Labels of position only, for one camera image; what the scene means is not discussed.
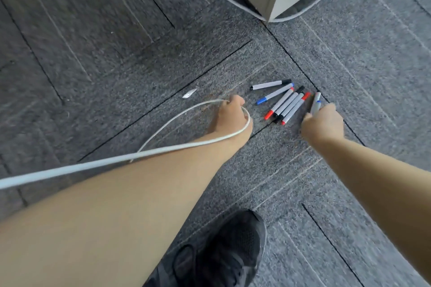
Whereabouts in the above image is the person's right hand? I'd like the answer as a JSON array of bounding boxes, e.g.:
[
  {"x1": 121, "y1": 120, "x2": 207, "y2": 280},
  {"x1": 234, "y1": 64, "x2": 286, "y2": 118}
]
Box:
[{"x1": 300, "y1": 103, "x2": 345, "y2": 144}]

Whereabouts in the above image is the person's left hand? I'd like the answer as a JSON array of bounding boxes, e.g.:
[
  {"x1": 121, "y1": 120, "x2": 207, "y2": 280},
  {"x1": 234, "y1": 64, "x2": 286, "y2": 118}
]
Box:
[{"x1": 215, "y1": 94, "x2": 254, "y2": 144}]

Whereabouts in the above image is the bunch of white markers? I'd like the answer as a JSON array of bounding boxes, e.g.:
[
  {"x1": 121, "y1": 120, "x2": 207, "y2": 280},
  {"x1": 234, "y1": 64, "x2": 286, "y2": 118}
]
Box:
[{"x1": 250, "y1": 79, "x2": 311, "y2": 126}]

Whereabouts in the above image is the person's right forearm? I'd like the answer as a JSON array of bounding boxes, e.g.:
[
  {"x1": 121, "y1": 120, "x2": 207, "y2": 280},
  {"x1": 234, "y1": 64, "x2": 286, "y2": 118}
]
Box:
[{"x1": 313, "y1": 137, "x2": 431, "y2": 285}]

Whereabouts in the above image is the person's left forearm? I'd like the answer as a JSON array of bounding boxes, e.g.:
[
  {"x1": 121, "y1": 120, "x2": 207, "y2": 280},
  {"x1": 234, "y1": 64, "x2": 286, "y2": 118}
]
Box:
[{"x1": 0, "y1": 132, "x2": 250, "y2": 287}]

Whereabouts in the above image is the person's right black shoe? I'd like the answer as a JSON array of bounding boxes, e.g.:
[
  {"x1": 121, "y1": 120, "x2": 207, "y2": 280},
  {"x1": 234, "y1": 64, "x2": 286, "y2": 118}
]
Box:
[{"x1": 143, "y1": 208, "x2": 267, "y2": 287}]

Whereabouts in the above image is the white headset cable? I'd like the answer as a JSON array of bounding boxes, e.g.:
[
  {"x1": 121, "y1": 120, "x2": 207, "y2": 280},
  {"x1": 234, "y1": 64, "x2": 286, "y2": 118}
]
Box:
[{"x1": 0, "y1": 99, "x2": 252, "y2": 190}]

